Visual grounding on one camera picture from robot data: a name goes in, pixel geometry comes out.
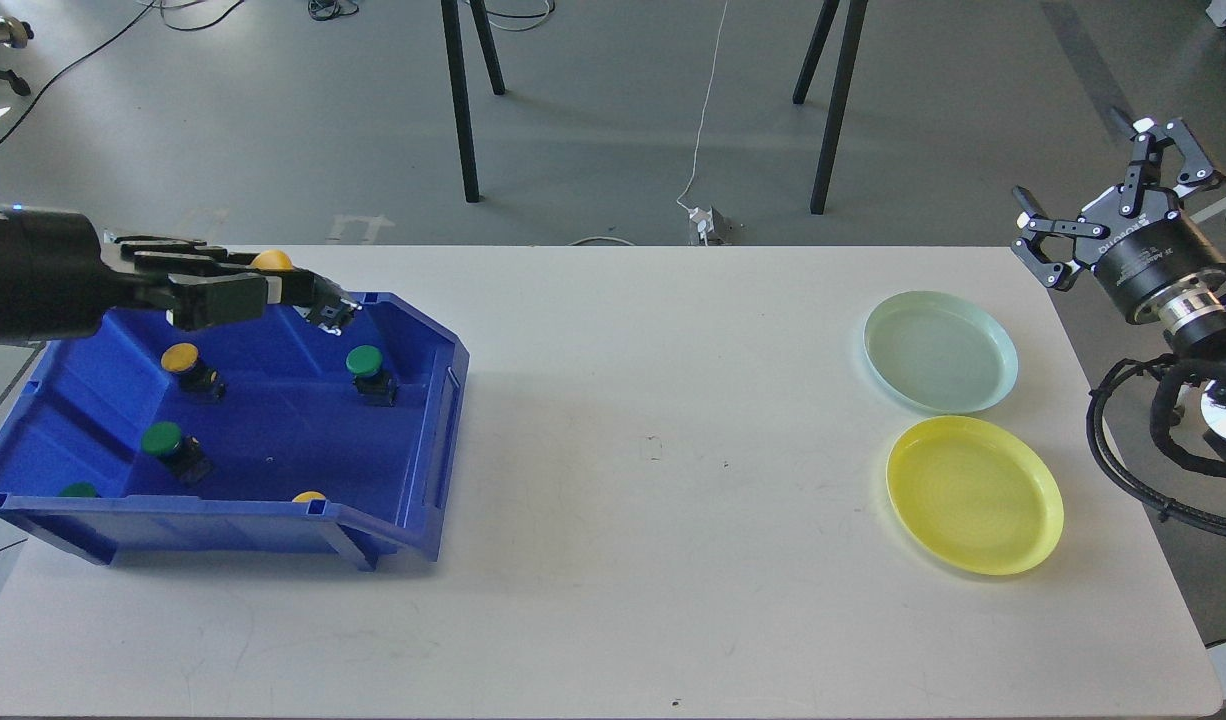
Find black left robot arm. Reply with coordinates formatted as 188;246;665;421
0;206;360;345

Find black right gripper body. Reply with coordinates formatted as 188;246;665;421
1076;186;1226;325

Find black stand legs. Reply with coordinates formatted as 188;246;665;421
792;1;869;217
438;1;505;204

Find black floor cable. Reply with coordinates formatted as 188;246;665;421
0;0;249;167

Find white power adapter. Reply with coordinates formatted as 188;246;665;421
687;209;733;247

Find black stand legs left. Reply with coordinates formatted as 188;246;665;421
438;1;505;204

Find light green plate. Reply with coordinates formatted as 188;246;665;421
861;289;1020;415

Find yellow plate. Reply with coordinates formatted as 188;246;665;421
884;416;1065;576

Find green push button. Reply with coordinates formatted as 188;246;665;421
56;482;101;498
139;421;215;486
345;345;398;407

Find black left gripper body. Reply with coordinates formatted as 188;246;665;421
0;209;170;345

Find blue plastic bin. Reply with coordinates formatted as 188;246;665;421
0;293;470;572

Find white cable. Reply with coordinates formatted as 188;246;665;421
569;0;729;247

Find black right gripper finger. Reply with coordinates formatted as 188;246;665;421
1113;108;1226;215
1011;186;1110;292

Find black stand legs right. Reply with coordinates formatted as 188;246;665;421
792;1;869;217

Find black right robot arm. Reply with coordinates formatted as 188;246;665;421
1011;108;1226;538

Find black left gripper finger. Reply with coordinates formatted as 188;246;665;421
107;236;268;275
166;270;360;331

